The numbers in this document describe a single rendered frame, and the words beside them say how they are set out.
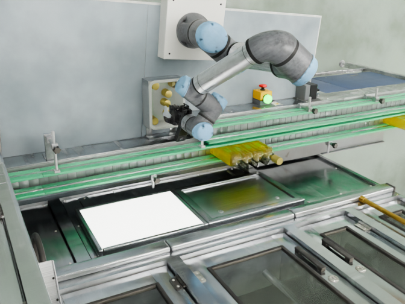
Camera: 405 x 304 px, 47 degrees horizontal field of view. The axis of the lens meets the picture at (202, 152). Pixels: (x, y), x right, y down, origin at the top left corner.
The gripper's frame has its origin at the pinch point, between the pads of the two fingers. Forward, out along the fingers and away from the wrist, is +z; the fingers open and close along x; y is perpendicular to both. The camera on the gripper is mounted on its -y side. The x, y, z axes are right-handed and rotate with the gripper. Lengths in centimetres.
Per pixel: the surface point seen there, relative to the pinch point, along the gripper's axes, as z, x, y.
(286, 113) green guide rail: -10, -58, -5
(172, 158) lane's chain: -4.1, 0.5, -19.7
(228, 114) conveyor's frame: -4.0, -28.7, -3.1
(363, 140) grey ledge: -4, -120, -32
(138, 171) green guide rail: -8.4, 18.5, -20.9
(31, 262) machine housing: -99, 74, 6
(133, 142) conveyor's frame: 3.2, 16.3, -11.4
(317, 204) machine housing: -53, -44, -31
